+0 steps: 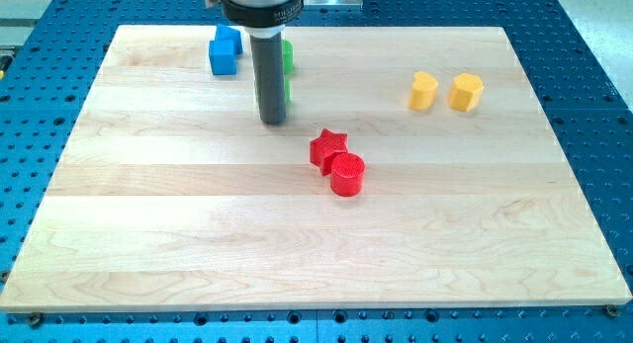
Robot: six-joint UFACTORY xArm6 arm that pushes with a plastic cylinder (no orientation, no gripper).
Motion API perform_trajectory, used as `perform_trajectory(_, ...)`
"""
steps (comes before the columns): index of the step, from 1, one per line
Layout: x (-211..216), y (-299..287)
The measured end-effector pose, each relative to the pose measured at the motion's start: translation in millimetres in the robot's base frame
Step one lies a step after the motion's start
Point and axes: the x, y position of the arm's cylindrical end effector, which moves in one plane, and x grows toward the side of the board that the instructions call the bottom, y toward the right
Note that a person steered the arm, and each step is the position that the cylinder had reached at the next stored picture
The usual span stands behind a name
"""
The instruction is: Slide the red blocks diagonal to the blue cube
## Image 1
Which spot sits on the upper green block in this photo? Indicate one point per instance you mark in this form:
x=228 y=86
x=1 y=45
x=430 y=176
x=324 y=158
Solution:
x=287 y=57

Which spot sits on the left board corner screw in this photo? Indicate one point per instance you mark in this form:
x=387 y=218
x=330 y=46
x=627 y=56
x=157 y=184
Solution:
x=35 y=320

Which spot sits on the red star block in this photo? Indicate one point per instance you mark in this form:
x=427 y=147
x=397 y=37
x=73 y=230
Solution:
x=325 y=148

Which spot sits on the yellow heart block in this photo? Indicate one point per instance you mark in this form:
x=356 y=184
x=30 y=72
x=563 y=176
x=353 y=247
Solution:
x=422 y=92

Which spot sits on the yellow hexagon block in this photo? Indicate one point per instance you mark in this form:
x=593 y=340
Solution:
x=465 y=92

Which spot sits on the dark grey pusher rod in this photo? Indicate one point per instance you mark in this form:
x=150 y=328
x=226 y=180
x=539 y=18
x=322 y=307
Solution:
x=267 y=56

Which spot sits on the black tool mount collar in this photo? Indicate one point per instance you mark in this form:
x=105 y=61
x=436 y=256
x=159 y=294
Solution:
x=265 y=18

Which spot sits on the board corner screw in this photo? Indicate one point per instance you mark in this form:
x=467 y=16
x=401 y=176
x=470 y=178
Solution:
x=612 y=310
x=35 y=320

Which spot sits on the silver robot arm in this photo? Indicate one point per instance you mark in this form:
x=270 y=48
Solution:
x=264 y=21

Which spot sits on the blue block behind cube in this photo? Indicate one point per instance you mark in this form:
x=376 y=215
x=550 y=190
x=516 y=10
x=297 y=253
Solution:
x=227 y=33

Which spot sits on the red cylinder block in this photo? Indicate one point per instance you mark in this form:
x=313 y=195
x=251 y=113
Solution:
x=347 y=174

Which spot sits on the light wooden board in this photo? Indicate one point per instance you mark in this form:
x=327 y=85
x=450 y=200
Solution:
x=172 y=195

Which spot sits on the right board corner screw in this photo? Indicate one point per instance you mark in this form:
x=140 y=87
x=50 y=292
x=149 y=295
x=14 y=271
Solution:
x=612 y=310

